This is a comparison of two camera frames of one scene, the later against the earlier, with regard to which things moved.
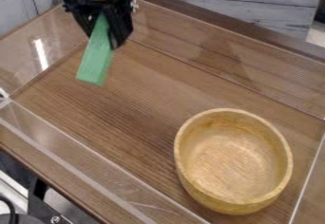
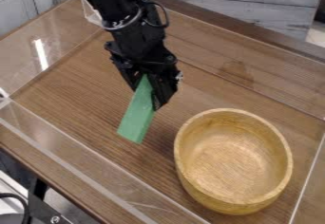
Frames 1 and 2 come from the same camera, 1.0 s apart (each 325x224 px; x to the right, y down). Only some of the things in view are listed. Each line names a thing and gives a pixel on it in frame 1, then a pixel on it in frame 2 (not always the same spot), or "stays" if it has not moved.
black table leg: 38,189 stays
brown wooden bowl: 232,160 stays
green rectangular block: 97,55 -> 139,113
